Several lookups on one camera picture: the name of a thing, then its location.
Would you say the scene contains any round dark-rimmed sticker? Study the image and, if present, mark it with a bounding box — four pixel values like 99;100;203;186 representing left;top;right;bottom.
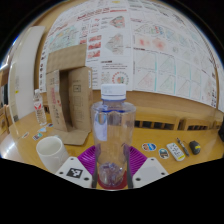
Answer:
158;147;170;160

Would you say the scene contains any clear plastic bottle white cap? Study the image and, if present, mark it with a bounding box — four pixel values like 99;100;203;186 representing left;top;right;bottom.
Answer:
90;83;137;189

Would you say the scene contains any white cup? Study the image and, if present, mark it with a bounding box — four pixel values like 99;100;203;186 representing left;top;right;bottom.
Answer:
35;135;70;174

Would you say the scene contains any row of wooden chairs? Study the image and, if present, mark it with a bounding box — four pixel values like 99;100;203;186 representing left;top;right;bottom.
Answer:
133;105;224;132

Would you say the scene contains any white remote control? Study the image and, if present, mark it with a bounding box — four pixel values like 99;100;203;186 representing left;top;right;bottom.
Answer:
166;142;186;162

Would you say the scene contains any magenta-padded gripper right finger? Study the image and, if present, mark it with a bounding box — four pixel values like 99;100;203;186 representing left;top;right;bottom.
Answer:
126;145;169;189

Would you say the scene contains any small red-labelled water bottle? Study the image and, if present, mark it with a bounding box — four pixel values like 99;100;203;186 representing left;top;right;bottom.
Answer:
32;88;48;127

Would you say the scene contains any small black yellow device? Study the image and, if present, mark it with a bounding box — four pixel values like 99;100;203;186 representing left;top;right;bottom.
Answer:
188;139;202;155

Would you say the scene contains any flat round red coaster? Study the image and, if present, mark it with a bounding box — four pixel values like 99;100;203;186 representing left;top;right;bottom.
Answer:
96;169;129;191

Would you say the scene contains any large wall poster sheet panel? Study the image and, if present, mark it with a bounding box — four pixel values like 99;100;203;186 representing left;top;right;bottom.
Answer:
38;0;224;111

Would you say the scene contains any brown cardboard box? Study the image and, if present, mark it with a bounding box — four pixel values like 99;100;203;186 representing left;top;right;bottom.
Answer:
45;44;94;147

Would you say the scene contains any round blue orange sticker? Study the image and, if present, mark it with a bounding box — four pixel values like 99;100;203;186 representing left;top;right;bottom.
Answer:
141;142;158;153

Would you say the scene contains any dark pen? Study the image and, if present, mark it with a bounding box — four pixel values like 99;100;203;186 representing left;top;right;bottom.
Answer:
176;137;190;158

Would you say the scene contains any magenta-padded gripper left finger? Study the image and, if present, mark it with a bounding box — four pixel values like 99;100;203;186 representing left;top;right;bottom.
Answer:
54;145;98;188

